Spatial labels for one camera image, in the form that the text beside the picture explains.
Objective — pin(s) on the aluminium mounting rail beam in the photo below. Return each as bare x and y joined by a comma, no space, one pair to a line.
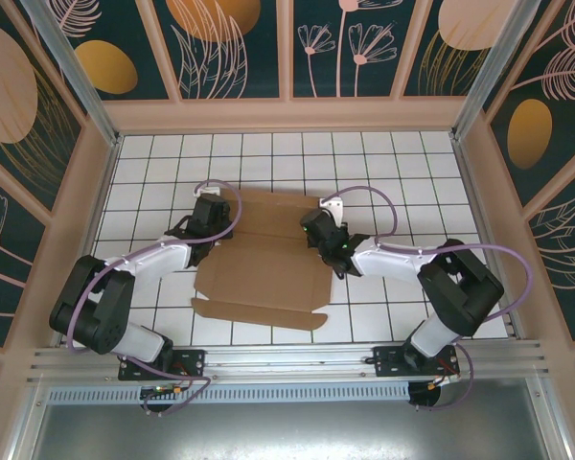
287,359

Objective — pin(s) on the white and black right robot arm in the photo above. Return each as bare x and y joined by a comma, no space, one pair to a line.
388,261

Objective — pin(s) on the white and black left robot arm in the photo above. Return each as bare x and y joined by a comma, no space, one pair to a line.
158,256

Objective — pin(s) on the aluminium right corner post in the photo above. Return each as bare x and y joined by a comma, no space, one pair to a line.
485,72

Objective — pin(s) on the brown cardboard box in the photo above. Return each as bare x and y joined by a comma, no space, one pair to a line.
263,278

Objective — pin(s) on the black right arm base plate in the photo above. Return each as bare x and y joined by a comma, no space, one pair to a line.
388,364

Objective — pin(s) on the aluminium left corner post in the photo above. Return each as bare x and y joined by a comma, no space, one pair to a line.
84,76

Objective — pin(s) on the grey metal sheet panel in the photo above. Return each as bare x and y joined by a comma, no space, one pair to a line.
287,431

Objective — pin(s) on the yellow power connector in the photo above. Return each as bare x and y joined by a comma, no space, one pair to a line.
433,384
177,393

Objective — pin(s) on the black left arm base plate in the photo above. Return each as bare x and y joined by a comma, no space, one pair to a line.
191,361

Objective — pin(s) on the aluminium left table edge rail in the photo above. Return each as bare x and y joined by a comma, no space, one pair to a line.
104,191

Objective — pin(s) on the aluminium corner post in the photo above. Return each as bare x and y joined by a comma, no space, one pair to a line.
485,72
84,76

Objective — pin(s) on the small green circuit board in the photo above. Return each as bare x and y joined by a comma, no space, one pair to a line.
158,389

